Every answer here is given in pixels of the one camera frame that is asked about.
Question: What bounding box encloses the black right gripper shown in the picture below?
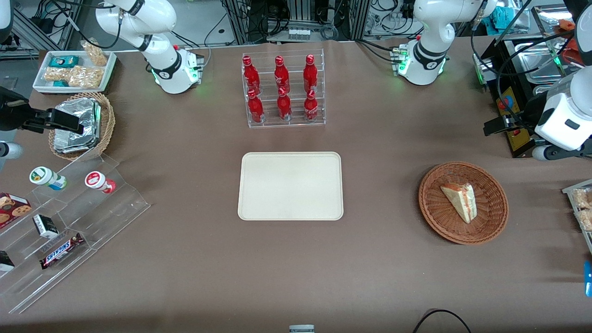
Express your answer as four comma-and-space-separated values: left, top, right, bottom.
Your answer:
0, 88, 85, 135

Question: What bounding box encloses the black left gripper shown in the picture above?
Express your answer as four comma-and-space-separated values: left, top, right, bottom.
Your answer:
484, 94, 549, 136

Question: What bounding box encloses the triangular sandwich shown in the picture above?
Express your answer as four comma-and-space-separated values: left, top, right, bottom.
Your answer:
440, 182, 477, 224

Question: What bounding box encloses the white rectangular snack tray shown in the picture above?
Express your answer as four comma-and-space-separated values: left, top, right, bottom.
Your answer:
32, 50, 117, 95

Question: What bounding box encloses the light tan wicker basket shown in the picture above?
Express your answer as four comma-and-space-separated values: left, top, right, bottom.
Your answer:
48, 92, 116, 162

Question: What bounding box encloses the stainless steel tray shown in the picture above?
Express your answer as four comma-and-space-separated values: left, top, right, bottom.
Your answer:
512, 39, 579, 95

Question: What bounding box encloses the metal tray with snacks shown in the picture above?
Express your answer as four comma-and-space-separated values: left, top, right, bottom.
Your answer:
561, 179, 592, 255

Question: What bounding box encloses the brown round wicker basket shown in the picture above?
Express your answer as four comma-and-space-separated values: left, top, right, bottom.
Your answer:
419, 161, 509, 245

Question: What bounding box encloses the cream plastic serving tray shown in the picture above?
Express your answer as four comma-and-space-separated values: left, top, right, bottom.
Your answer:
238, 152, 344, 221

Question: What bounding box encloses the silver foil container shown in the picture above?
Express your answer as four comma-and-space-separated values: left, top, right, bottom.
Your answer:
53, 98, 102, 154

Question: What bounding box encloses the green lid yoghurt cup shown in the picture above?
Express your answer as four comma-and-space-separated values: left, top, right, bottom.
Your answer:
29, 166, 68, 191

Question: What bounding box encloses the large teal snack box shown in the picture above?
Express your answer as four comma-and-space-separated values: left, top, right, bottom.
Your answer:
49, 55, 80, 69

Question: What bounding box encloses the red lid yoghurt cup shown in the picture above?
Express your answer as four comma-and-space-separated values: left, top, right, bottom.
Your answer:
84, 171, 117, 194

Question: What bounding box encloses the red cookie box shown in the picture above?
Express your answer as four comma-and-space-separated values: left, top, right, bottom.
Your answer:
0, 192, 32, 230

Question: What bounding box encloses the small black white carton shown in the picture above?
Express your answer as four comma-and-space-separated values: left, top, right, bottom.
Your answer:
32, 214, 60, 240

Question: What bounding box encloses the clear acrylic step shelf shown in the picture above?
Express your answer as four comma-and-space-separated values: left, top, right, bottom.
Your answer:
0, 153, 151, 315

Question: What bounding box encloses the Snickers chocolate bar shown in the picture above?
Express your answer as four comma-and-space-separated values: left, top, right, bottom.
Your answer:
39, 232, 86, 270

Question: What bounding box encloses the red cola bottle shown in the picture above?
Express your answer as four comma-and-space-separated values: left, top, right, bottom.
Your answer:
277, 87, 292, 122
242, 55, 261, 96
303, 54, 319, 94
247, 89, 265, 123
304, 89, 319, 122
274, 55, 291, 94

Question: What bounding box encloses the clear acrylic bottle rack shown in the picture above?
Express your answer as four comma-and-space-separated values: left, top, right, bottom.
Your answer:
241, 48, 327, 130

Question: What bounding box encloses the black cable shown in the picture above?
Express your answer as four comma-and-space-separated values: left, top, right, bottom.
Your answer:
412, 308, 473, 333

